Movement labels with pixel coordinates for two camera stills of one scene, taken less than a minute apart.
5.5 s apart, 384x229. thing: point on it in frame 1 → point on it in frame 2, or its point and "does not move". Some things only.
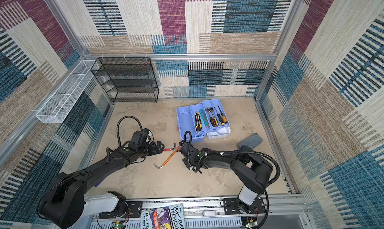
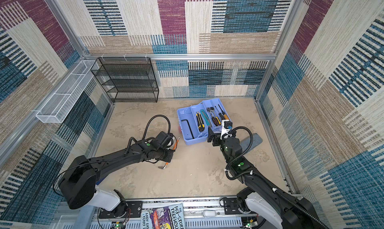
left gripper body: (150, 149) → (168, 155)
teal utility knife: (204, 118) does not move
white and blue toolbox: (208, 118) does not move
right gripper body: (188, 162) → (217, 141)
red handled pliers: (213, 121) does not move
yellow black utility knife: (198, 122) does not move
